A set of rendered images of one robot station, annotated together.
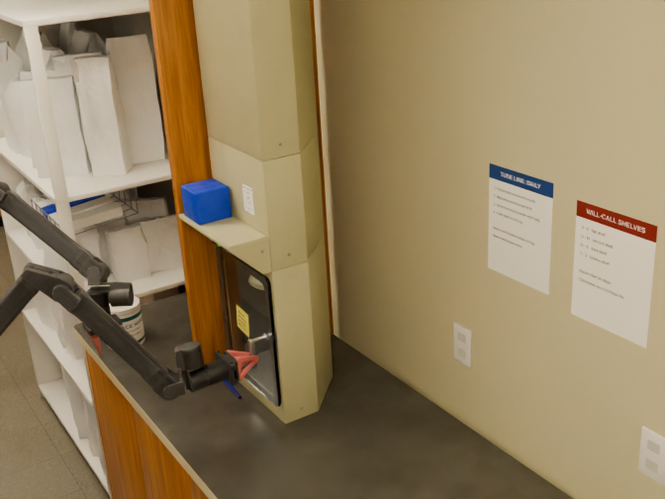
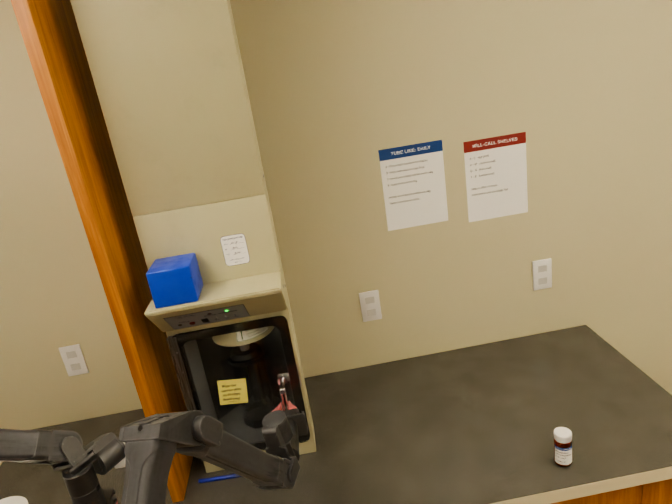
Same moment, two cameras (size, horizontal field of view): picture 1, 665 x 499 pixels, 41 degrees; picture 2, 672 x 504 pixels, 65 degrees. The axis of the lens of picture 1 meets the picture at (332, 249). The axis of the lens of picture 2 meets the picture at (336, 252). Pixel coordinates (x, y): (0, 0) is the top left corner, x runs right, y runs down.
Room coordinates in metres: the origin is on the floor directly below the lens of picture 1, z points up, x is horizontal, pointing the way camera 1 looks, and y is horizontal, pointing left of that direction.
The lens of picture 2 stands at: (1.38, 1.20, 1.98)
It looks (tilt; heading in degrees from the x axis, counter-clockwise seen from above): 19 degrees down; 298
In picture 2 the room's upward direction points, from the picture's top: 9 degrees counter-clockwise
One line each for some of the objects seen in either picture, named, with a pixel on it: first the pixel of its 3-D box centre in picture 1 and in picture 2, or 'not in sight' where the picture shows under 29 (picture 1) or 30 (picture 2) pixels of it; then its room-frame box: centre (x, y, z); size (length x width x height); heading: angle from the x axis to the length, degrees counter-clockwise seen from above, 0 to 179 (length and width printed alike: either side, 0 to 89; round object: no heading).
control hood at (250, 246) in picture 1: (223, 242); (219, 309); (2.21, 0.29, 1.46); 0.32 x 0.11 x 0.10; 31
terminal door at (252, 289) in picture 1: (248, 325); (243, 390); (2.24, 0.25, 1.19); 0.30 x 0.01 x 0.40; 31
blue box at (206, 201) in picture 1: (206, 201); (175, 279); (2.29, 0.34, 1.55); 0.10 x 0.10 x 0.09; 31
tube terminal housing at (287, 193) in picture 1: (285, 270); (236, 324); (2.31, 0.14, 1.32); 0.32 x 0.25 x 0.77; 31
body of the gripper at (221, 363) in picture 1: (218, 370); (286, 432); (2.07, 0.33, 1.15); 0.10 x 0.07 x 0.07; 31
